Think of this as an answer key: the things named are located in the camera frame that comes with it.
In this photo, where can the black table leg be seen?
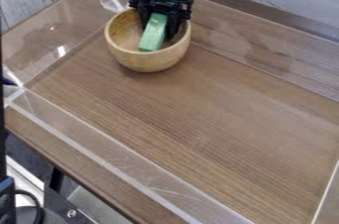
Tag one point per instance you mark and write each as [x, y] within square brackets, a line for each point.
[56, 180]

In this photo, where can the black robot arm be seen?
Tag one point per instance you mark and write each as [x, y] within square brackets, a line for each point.
[175, 10]

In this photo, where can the green rectangular block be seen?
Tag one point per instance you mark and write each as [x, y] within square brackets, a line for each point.
[153, 33]

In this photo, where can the clear acrylic tray wall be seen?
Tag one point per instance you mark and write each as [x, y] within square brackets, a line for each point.
[225, 140]

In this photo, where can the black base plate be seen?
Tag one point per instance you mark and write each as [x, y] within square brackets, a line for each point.
[61, 212]

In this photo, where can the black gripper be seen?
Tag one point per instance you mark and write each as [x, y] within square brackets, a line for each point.
[177, 9]

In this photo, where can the brown wooden bowl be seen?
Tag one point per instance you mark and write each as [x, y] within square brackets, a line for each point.
[123, 33]

